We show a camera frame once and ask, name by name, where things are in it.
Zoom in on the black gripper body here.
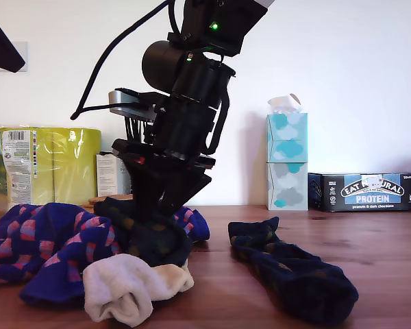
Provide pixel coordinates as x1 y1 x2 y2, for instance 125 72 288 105
110 97 218 173

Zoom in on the navy pineapple pattern sock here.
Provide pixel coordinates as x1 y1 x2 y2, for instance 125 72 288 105
227 216 360 325
94 196 193 268

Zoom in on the cream white sock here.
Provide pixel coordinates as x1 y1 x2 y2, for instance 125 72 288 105
82 254 195 326

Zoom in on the small white printed carton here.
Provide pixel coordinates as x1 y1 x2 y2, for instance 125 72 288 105
95 152 133 199

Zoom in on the yellow-green kitchen roll pack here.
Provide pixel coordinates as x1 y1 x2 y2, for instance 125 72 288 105
0 127 102 210

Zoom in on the grey cloud tissue box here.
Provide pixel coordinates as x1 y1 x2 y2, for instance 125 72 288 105
266 162 310 211

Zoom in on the white tissue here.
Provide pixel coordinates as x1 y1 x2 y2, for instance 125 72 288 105
266 93 303 116

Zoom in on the blue cloud tissue box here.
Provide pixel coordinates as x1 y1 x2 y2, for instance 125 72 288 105
266 112 309 165

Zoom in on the black Eat Natural protein box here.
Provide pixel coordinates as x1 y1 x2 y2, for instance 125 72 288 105
307 172 411 213

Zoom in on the short black cable loop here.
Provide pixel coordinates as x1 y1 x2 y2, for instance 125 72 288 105
200 56 236 156

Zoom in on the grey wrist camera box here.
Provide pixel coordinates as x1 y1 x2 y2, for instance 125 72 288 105
108 88 158 121

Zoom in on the long black camera cable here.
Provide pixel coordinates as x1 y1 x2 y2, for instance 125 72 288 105
70 0 171 121

